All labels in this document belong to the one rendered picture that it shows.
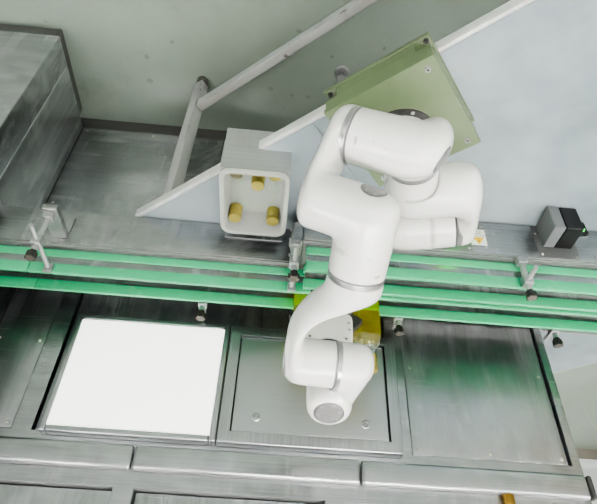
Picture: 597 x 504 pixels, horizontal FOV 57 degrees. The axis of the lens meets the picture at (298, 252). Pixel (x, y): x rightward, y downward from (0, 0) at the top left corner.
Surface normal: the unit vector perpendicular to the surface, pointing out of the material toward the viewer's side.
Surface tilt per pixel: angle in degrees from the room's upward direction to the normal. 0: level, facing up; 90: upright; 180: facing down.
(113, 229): 90
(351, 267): 31
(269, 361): 90
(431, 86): 1
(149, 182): 90
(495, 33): 0
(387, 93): 1
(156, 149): 90
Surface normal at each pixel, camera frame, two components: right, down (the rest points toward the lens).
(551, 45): -0.04, 0.75
